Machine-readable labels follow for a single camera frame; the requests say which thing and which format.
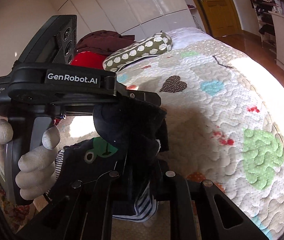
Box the navy striped children's pants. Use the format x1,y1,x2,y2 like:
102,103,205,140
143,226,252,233
48,102,169,222

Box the grey gloved left hand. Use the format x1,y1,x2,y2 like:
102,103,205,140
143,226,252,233
0,119,62,201

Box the red long bolster pillow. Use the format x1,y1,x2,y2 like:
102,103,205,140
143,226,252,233
71,51,107,70

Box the patchwork quilted bedspread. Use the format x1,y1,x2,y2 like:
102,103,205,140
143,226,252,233
117,40,284,239

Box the dark maroon blanket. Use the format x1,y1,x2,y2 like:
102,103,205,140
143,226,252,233
74,30,135,56

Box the olive patterned bolster pillow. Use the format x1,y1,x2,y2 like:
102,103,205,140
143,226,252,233
102,32,173,72

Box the glossy white wardrobe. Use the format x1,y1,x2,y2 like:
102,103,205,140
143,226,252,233
31,0,203,46

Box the wooden door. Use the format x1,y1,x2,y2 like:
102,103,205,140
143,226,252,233
193,0,242,38

